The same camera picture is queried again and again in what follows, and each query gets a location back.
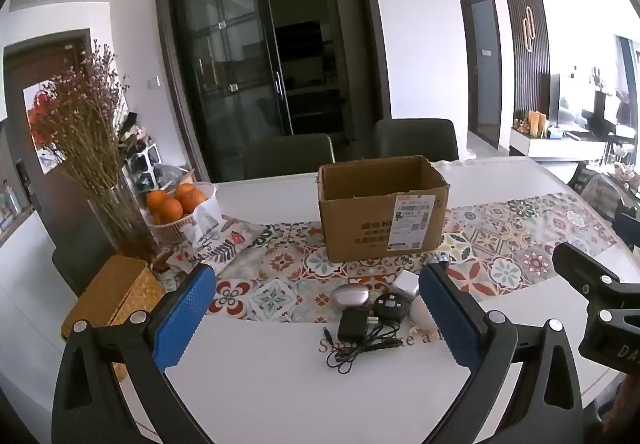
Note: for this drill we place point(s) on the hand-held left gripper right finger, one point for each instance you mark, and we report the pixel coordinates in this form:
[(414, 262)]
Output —
[(450, 314)]

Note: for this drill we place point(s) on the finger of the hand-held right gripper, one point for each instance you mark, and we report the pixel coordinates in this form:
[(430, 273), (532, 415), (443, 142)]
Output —
[(585, 266), (630, 224)]

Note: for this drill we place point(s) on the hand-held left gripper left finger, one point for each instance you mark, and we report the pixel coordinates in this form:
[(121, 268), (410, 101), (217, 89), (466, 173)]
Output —
[(185, 314)]

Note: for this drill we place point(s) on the white rounded gadget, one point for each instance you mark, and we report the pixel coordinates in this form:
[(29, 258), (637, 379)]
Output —
[(424, 316)]

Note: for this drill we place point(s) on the black round charger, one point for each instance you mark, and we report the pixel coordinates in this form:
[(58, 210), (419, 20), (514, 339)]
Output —
[(390, 308)]

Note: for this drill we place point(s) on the silver earbud case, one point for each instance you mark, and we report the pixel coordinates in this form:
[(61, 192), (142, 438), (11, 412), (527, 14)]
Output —
[(350, 298)]

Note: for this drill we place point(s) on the brown cardboard box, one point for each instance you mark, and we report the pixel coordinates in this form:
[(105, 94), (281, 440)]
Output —
[(360, 224)]

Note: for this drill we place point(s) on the dark dining chair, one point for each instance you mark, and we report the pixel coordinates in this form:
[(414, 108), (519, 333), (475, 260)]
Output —
[(605, 184), (80, 249), (287, 156), (415, 138)]

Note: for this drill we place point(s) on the white charger cube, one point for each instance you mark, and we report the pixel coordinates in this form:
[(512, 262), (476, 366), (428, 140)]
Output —
[(405, 284)]

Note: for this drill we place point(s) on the woven straw box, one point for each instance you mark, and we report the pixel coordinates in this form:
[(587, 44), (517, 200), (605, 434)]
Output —
[(110, 289)]

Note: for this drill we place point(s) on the leaf print tissue cover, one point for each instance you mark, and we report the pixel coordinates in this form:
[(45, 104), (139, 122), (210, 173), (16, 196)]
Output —
[(225, 244)]

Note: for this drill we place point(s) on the white fruit basket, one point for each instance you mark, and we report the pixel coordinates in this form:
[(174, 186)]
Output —
[(170, 230)]

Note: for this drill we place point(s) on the white television cabinet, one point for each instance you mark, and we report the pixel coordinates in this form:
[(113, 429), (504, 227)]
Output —
[(565, 146)]

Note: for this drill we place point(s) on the patterned table runner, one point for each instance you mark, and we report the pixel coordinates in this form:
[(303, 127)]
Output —
[(280, 274)]

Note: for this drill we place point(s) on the orange fruit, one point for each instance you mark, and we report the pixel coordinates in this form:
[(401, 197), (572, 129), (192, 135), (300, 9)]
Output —
[(194, 200), (157, 200), (184, 189), (171, 211)]

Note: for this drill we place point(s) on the glass vase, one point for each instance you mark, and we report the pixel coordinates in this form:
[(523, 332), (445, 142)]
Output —
[(125, 224)]

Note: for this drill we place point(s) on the flat television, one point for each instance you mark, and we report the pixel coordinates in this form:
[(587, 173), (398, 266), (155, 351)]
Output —
[(580, 103)]

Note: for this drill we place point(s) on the orange ornament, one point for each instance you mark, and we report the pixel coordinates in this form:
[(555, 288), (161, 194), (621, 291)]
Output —
[(537, 123)]

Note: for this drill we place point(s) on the white lettered placemat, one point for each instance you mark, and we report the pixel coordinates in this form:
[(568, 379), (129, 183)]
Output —
[(300, 399)]

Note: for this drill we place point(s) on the white shoe shelf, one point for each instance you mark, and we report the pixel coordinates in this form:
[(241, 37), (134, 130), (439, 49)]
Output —
[(145, 163)]

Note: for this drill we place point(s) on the dark room door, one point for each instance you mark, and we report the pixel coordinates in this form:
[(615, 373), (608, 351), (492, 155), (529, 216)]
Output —
[(482, 68)]

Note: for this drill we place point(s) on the dried flower bouquet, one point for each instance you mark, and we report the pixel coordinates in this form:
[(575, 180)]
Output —
[(85, 123)]

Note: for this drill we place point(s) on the black glass sliding door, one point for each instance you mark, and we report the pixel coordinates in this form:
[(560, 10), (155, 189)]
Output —
[(240, 63)]

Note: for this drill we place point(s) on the brown entrance door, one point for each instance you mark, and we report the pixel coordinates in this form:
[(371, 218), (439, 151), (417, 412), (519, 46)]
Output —
[(30, 73)]

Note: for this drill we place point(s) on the dark slatted wall panel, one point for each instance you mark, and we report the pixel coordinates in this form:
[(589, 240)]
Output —
[(525, 48)]

